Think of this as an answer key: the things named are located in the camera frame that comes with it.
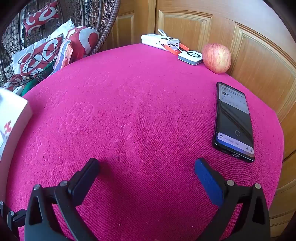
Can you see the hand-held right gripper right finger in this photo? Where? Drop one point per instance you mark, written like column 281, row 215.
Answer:
column 208, row 183

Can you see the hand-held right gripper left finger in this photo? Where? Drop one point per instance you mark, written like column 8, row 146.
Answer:
column 83, row 180

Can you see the white cardboard box tray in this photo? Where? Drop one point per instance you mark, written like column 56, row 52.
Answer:
column 13, row 115

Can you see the black smartphone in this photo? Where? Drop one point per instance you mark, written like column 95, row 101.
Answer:
column 231, row 120

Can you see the pink table cloth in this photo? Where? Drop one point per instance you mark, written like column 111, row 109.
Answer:
column 138, row 104

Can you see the green cloth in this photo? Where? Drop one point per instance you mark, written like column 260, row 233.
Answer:
column 30, row 85

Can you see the red white bolster cushion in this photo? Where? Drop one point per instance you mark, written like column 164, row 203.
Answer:
column 12, row 83
column 82, row 40

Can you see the red apple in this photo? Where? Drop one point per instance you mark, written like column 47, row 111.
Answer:
column 216, row 58

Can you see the small white square device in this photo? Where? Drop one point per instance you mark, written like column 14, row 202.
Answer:
column 189, row 58

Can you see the checkered colourful cushion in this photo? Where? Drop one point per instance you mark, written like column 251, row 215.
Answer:
column 64, row 55

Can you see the red white patterned cushion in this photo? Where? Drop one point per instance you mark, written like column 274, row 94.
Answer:
column 44, row 52

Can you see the wooden panelled door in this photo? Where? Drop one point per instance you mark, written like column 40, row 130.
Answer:
column 254, row 46

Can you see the white power bank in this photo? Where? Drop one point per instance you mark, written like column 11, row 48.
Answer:
column 152, row 40

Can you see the white pillow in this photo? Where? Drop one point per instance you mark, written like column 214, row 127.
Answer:
column 62, row 29

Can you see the brown wicker hanging chair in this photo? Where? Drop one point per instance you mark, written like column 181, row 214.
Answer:
column 104, row 27

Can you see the small red white cushion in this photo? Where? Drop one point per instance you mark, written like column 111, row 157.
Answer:
column 40, row 17

